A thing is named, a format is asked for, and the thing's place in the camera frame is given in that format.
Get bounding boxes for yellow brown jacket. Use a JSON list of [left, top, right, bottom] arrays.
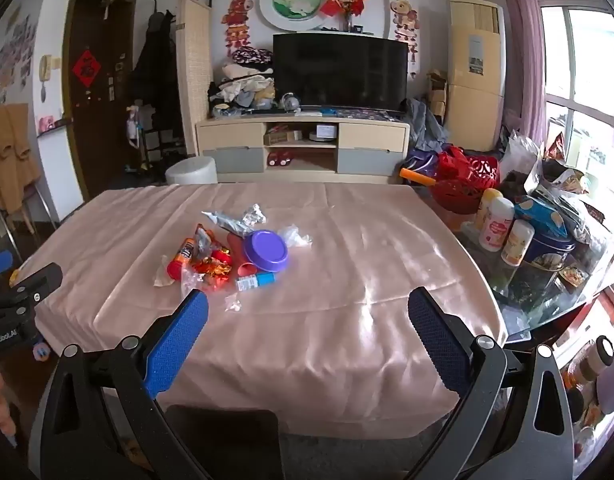
[[0, 104, 42, 213]]

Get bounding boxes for pile of dark snack packets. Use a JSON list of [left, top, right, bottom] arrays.
[[530, 160, 614, 261]]

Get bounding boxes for red flower flag bouquet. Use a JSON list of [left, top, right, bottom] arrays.
[[319, 0, 369, 31]]

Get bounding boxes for dark brown door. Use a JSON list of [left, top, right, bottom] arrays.
[[62, 0, 138, 201]]

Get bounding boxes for silver foil wrapper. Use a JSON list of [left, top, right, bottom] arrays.
[[238, 204, 268, 228]]

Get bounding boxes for beige standing air conditioner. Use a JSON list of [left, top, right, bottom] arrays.
[[446, 0, 508, 153]]

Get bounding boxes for red plastic basket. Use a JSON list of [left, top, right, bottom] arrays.
[[429, 155, 500, 213]]

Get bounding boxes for silver green packet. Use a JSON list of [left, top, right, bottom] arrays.
[[201, 209, 248, 235]]

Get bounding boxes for blue grey cloth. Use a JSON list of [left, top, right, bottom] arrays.
[[402, 97, 450, 148]]

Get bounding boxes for small blue white bottle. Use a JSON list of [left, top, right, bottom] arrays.
[[235, 272, 277, 292]]

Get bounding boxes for black flat television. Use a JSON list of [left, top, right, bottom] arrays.
[[272, 32, 409, 111]]

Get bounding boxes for clear plastic wrapper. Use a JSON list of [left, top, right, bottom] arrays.
[[277, 225, 313, 250]]

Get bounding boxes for purple bag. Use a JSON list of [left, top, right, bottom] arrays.
[[404, 149, 445, 176]]

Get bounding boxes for brown jar black lid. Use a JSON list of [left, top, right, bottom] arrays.
[[562, 335, 614, 391]]

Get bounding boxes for stacked cardboard boxes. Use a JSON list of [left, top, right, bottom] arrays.
[[427, 70, 449, 121]]

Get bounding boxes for purple curtain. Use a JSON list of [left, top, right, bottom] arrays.
[[497, 0, 550, 148]]

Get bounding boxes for blue cookie tin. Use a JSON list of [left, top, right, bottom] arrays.
[[517, 232, 577, 273]]

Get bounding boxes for red fish hanging decoration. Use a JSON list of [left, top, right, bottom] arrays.
[[221, 0, 255, 58]]

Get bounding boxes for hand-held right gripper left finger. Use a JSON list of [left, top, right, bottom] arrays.
[[29, 288, 210, 480]]

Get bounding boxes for large clear plastic bag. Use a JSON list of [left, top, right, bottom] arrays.
[[500, 130, 543, 181]]

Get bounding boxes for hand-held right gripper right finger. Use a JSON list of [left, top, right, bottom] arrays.
[[407, 286, 575, 480]]

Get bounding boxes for flat cardboard box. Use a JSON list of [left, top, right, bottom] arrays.
[[263, 127, 304, 146]]

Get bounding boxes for white round stool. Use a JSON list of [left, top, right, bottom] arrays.
[[164, 156, 219, 186]]

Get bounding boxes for wall photo collage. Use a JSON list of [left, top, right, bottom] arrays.
[[0, 15, 35, 96]]

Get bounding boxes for white bottle yellow cap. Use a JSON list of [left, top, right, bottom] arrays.
[[474, 187, 504, 231]]

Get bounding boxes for round green wall picture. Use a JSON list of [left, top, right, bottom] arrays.
[[258, 0, 324, 28]]

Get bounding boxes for dark hanging coat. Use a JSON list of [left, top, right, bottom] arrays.
[[132, 10, 180, 126]]

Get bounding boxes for white bottle orange label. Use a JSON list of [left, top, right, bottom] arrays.
[[501, 220, 535, 267]]

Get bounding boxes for purple round lid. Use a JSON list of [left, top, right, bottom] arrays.
[[242, 229, 290, 273]]

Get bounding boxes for beige folded panel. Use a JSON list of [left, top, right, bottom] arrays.
[[176, 0, 214, 158]]

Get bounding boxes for orange tube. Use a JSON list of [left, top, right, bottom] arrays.
[[399, 167, 438, 186]]

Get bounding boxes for white bottle pink label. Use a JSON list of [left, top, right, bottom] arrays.
[[478, 197, 515, 252]]

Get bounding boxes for pile of clothes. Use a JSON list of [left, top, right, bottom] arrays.
[[207, 46, 278, 113]]

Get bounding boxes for beige grey television cabinet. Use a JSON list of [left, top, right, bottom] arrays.
[[194, 112, 412, 183]]

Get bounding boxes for blue snack pack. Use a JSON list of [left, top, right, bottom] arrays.
[[514, 195, 570, 241]]

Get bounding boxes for window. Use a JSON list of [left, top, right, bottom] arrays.
[[530, 0, 614, 181]]

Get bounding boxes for orange glue stick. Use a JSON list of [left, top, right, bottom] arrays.
[[167, 247, 198, 278]]

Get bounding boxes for red gold lantern ornament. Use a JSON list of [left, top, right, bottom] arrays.
[[194, 246, 234, 281]]

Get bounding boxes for red diamond door sticker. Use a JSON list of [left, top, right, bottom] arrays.
[[71, 49, 102, 90]]

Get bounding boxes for hanging dog paper decoration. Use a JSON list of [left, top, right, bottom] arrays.
[[389, 0, 420, 78]]

